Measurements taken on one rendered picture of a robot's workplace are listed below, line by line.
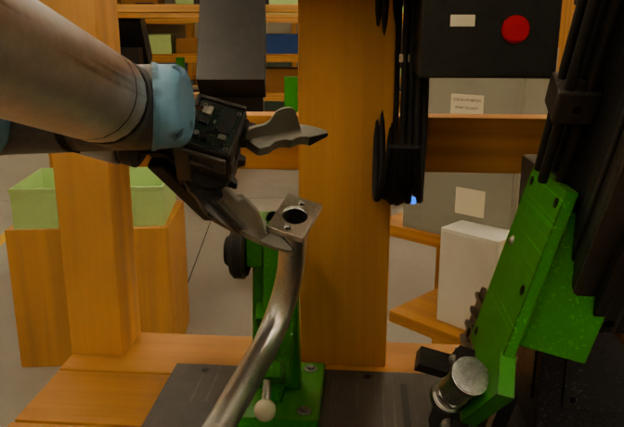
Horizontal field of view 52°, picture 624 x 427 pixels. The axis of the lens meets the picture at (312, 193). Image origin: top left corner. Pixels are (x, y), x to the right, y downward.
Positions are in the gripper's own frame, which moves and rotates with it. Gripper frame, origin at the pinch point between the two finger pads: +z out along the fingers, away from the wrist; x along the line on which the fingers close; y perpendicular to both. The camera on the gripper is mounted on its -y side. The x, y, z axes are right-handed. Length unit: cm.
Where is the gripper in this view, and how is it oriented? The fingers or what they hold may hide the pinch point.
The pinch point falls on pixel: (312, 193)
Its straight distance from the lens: 68.8
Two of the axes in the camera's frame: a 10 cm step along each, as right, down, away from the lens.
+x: 2.5, -8.3, 5.0
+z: 9.6, 2.7, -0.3
